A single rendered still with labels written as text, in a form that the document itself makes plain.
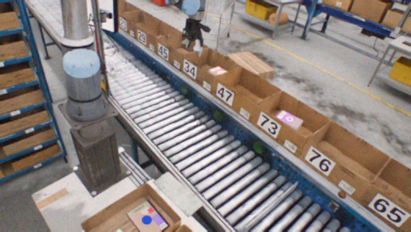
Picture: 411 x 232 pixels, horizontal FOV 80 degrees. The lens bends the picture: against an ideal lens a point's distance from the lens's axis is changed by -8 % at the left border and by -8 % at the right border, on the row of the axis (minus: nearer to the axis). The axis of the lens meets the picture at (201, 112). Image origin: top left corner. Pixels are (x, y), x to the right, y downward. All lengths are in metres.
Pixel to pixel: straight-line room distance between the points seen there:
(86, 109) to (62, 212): 0.59
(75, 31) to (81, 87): 0.26
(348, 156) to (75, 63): 1.61
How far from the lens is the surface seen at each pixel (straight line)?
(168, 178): 1.58
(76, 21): 1.28
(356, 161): 1.87
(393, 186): 1.87
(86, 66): 1.15
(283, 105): 1.96
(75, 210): 1.54
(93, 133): 1.37
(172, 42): 2.58
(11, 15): 2.07
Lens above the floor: 2.01
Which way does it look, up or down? 38 degrees down
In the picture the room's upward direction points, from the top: 7 degrees clockwise
